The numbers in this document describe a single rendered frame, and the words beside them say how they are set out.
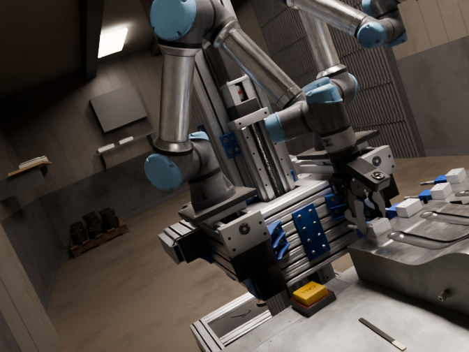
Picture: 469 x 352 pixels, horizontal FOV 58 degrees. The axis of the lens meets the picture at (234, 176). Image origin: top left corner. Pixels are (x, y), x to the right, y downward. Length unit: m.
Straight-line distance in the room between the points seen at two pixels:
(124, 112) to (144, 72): 1.06
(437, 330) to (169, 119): 0.79
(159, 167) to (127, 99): 7.65
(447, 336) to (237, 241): 0.61
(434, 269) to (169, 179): 0.70
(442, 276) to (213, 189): 0.72
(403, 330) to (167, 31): 0.83
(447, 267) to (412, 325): 0.13
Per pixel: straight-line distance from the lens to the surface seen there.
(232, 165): 1.55
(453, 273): 0.85
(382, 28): 1.40
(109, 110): 8.78
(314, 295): 1.02
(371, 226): 1.06
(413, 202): 1.13
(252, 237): 1.24
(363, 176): 0.98
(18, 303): 3.85
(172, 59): 1.13
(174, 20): 1.09
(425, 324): 0.90
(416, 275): 0.93
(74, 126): 9.09
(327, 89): 1.00
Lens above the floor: 1.30
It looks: 9 degrees down
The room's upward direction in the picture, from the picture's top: 22 degrees counter-clockwise
